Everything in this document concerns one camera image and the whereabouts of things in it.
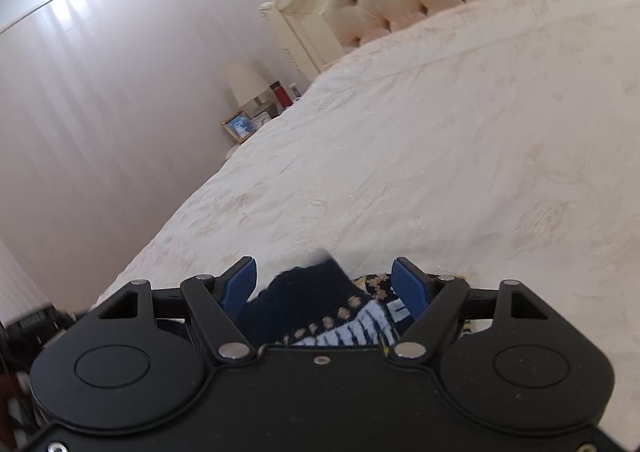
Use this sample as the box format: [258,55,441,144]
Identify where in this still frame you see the navy yellow patterned knit sweater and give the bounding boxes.
[236,257,498,348]

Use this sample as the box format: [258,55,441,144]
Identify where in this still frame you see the red bottle on nightstand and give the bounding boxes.
[270,80,293,108]

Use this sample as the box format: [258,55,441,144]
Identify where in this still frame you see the cream embroidered bedspread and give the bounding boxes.
[116,0,639,446]

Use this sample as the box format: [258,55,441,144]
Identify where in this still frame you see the small alarm clock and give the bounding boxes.
[252,111,272,130]

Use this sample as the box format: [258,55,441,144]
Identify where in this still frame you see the cream carved bed frame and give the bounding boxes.
[259,0,345,82]

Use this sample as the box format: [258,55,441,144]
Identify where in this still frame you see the white table lamp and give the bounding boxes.
[224,62,270,108]

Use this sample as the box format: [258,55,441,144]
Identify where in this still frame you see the framed photo with blue picture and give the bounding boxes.
[222,111,257,144]

